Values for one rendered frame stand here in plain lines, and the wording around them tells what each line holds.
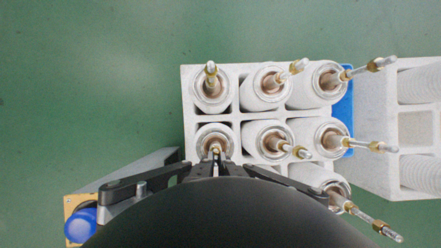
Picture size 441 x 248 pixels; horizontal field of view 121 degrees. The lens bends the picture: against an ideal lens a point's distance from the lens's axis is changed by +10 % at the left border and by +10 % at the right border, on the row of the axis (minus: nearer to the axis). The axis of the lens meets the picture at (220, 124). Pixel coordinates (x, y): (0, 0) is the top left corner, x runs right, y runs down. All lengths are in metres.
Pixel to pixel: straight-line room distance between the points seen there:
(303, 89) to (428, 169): 0.38
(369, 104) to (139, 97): 0.77
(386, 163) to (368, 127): 0.11
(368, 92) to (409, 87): 0.06
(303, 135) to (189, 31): 0.53
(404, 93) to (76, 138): 1.05
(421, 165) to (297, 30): 0.55
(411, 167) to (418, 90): 0.20
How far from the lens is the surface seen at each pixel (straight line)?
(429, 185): 0.60
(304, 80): 0.32
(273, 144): 0.25
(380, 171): 0.60
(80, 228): 0.26
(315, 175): 0.35
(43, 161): 0.81
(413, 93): 0.59
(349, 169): 0.65
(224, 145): 0.24
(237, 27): 0.62
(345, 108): 0.59
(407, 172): 0.61
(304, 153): 0.19
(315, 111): 0.41
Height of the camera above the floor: 0.49
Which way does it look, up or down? 87 degrees down
